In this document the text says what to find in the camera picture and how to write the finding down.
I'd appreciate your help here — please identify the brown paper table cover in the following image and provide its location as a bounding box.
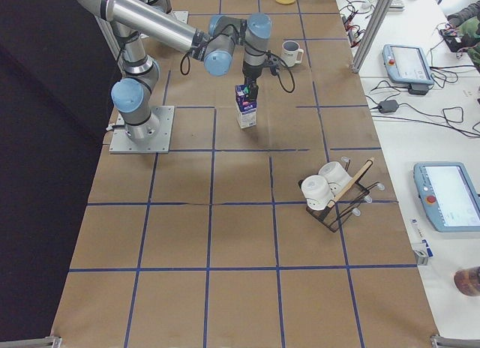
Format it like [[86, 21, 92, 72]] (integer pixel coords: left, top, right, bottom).
[[52, 0, 437, 347]]

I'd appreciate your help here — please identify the small blue white box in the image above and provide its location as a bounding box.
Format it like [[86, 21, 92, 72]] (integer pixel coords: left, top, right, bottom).
[[410, 219, 434, 266]]

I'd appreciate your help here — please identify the black braided right cable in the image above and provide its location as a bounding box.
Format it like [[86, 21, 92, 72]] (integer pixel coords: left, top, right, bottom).
[[178, 49, 296, 94]]

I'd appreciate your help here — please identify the brown glass bottle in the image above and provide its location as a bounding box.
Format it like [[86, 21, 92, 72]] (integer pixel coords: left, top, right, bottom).
[[454, 266, 480, 296]]

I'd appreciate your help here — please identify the near white cup on rack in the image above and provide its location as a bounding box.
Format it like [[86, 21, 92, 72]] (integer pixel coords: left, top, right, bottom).
[[301, 175, 334, 211]]

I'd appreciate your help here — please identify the black rack with white cups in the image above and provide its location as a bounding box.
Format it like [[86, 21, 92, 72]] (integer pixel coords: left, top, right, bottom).
[[298, 157, 385, 233]]

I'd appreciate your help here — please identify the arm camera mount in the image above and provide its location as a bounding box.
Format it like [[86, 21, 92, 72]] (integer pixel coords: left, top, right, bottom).
[[263, 54, 281, 77]]

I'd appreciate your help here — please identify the near teach pendant tablet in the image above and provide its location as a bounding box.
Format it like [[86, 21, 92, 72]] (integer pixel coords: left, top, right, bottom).
[[413, 162, 479, 233]]

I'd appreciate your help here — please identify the black power brick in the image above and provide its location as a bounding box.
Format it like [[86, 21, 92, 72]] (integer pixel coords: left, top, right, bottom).
[[377, 99, 399, 114]]

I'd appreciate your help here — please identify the teach pendant tablet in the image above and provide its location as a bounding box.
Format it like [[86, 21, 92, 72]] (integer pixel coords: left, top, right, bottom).
[[382, 44, 434, 86], [413, 162, 479, 233]]

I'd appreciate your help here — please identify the far teach pendant tablet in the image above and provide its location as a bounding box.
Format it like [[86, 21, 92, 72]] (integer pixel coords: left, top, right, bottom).
[[382, 44, 434, 86]]

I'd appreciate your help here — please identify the blue white milk carton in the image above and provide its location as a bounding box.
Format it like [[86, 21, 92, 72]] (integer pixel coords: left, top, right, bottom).
[[235, 84, 257, 129]]

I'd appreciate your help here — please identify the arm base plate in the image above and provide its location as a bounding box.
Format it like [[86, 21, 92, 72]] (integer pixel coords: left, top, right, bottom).
[[109, 106, 175, 154]]

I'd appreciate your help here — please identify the person in camouflage clothing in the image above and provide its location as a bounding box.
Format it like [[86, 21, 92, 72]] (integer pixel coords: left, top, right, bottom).
[[447, 1, 479, 70]]

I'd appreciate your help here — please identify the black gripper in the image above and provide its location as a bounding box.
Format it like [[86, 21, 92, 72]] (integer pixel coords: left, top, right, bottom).
[[242, 62, 263, 101]]

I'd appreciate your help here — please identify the white mug grey inside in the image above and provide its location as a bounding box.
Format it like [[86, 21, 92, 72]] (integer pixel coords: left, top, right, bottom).
[[281, 40, 305, 68]]

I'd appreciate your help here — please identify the white cup on rack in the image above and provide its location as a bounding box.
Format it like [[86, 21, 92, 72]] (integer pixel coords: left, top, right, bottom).
[[301, 175, 334, 211], [318, 161, 353, 195]]

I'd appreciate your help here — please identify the aluminium profile post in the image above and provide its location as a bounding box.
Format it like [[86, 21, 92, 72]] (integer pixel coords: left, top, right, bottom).
[[351, 0, 393, 74]]

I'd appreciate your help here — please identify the far white cup on rack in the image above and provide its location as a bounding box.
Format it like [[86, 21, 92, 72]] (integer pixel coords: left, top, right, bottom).
[[318, 161, 353, 195]]

